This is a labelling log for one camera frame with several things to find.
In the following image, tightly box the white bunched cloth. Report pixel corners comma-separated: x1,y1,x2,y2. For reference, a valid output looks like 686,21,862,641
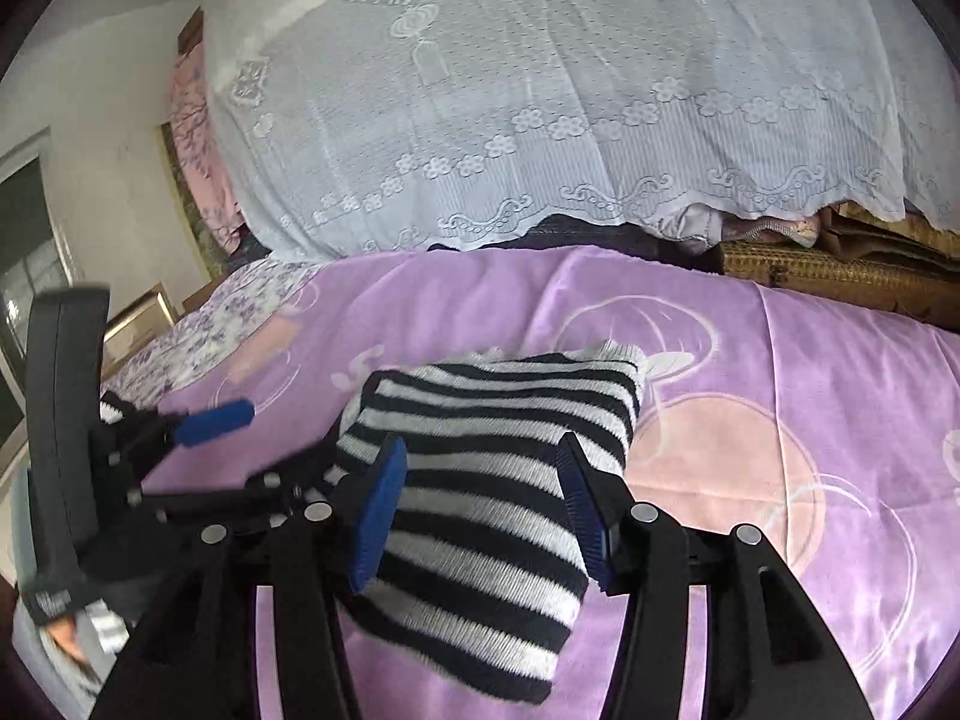
660,206,725,245

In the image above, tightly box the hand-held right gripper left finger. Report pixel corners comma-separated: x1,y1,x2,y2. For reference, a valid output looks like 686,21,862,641
88,435,411,720

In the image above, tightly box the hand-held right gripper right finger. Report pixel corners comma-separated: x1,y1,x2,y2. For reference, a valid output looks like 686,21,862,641
556,431,875,720

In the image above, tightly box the white lace cover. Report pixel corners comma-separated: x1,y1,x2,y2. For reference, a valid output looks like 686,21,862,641
202,0,960,254

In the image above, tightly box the window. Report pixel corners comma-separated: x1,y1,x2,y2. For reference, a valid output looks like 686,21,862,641
0,131,85,460

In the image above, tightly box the purple floral pillow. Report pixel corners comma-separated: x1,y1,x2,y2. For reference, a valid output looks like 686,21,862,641
101,259,323,410

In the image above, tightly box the dark cloth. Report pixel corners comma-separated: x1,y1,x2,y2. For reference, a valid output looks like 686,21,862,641
427,214,725,271

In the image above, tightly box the pink floral quilt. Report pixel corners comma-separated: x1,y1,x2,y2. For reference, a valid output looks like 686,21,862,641
166,41,250,257

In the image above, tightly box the purple printed bed sheet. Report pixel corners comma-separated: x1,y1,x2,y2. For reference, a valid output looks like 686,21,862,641
97,244,960,720

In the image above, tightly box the black white striped sweater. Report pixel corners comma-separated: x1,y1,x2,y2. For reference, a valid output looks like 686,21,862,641
322,341,650,706

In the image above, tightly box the brown woven mat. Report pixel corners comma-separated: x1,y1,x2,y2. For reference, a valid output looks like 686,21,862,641
718,202,960,332

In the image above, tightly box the person's left hand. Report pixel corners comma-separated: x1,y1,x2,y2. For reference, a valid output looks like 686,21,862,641
41,607,102,685

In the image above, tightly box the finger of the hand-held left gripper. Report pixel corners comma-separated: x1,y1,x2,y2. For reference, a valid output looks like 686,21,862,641
139,461,353,524
101,399,257,451

